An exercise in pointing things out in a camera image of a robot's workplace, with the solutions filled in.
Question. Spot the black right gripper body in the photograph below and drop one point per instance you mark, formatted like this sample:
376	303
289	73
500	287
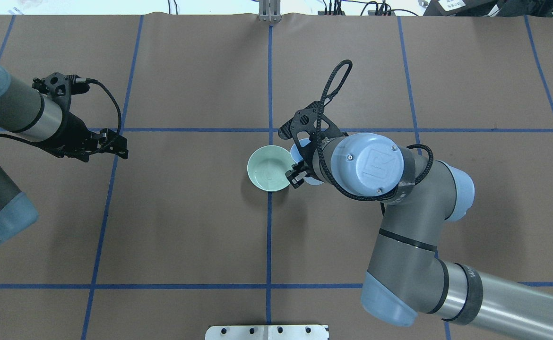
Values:
297	177

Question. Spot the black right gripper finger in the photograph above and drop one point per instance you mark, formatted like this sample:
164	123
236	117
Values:
296	175

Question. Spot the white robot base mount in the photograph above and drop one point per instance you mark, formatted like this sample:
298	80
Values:
268	332

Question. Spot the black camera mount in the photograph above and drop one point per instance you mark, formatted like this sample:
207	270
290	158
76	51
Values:
305	120
57	85

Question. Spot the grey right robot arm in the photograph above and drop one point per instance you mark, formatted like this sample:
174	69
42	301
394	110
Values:
405	278

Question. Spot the mint green bowl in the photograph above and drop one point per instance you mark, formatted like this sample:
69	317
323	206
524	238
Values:
267	167

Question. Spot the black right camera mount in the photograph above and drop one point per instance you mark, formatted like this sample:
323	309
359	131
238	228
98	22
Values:
305	120

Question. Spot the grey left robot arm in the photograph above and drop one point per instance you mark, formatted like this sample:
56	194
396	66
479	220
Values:
38	114

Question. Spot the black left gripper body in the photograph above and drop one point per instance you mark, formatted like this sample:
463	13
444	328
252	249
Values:
71	134

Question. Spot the aluminium profile post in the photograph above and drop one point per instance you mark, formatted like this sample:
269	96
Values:
270	11

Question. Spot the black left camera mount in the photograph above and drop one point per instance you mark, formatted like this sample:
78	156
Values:
57	85

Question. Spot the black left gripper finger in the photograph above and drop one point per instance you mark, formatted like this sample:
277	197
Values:
118	146

